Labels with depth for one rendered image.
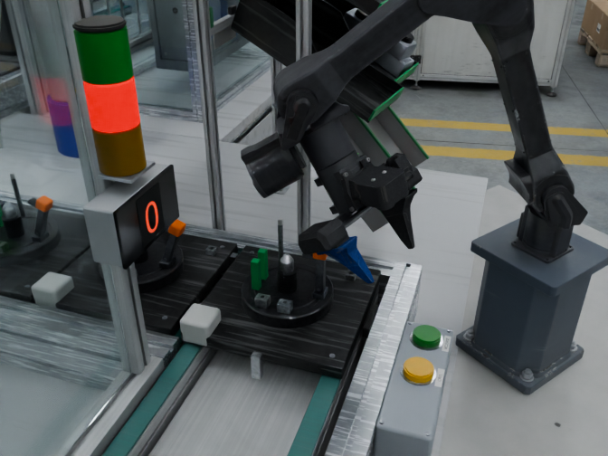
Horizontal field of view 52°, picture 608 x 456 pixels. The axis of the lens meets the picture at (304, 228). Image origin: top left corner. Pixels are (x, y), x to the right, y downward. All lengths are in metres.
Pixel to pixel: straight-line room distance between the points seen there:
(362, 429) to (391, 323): 0.21
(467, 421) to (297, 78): 0.54
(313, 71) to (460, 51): 4.17
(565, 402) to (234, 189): 0.87
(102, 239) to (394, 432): 0.41
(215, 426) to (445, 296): 0.51
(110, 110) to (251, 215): 0.78
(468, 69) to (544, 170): 4.07
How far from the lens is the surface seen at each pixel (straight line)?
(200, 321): 0.90
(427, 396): 0.84
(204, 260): 1.06
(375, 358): 0.89
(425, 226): 1.37
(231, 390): 0.90
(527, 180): 0.87
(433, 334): 0.91
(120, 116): 0.66
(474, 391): 1.00
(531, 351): 1.00
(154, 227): 0.73
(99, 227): 0.69
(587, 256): 0.98
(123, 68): 0.65
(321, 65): 0.73
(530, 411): 1.00
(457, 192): 1.53
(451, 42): 4.86
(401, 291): 1.01
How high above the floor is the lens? 1.56
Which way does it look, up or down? 31 degrees down
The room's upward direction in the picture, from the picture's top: straight up
